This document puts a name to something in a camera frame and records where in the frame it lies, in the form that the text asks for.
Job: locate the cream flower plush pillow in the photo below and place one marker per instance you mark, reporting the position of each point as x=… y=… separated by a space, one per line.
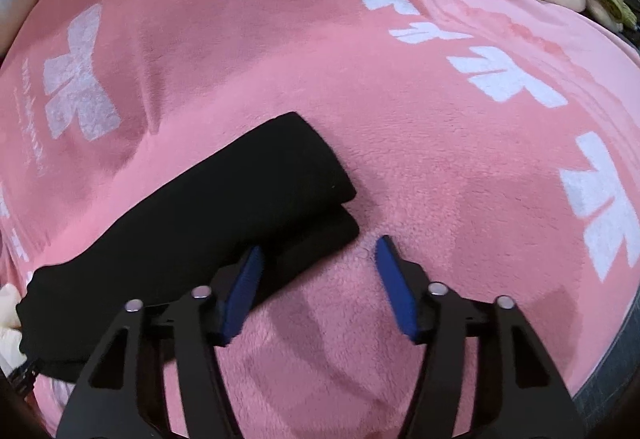
x=7 y=324

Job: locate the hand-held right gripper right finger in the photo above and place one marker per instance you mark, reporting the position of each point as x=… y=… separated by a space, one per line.
x=396 y=289

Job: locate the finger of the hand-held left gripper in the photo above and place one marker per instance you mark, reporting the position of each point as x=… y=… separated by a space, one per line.
x=24 y=376

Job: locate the grey mattress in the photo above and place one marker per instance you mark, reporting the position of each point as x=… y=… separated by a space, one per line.
x=607 y=399

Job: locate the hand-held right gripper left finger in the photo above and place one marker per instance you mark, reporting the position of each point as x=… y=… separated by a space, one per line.
x=244 y=290

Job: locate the black pants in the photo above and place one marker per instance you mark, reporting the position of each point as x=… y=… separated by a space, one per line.
x=200 y=209

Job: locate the pink blanket with white bows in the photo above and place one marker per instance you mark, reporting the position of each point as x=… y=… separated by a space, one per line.
x=400 y=144

